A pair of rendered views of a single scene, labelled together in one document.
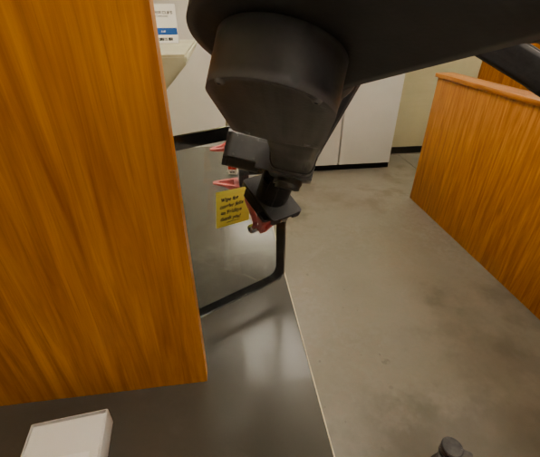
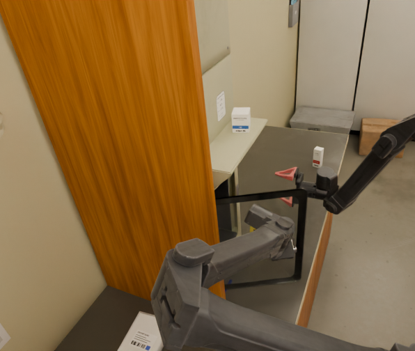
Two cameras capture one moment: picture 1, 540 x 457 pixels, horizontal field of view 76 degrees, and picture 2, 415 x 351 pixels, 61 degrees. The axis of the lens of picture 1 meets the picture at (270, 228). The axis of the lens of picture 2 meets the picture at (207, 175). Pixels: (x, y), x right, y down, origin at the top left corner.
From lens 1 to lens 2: 0.54 m
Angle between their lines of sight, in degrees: 31
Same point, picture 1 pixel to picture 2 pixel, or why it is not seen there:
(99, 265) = not seen: hidden behind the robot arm
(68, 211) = (167, 230)
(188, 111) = (320, 71)
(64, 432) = (150, 322)
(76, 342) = not seen: hidden behind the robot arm
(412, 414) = not seen: outside the picture
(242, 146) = (253, 220)
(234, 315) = (258, 293)
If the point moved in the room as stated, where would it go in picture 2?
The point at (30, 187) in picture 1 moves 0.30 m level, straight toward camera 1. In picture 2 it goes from (154, 217) to (147, 311)
